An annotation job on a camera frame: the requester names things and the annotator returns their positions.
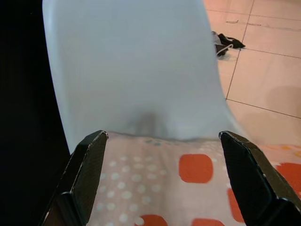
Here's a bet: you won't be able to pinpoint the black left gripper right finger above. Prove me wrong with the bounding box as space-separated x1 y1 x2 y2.
218 130 301 226

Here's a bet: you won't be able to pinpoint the white plastic shell chair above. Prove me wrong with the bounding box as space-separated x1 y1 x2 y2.
41 0 252 157

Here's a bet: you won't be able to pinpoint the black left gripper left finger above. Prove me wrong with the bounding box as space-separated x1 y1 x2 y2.
39 129 109 226

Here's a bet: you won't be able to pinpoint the soft fabric pillow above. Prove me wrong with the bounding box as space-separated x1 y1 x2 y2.
90 131 301 226

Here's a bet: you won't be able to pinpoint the black shoes on floor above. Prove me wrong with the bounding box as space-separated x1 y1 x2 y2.
211 31 246 58

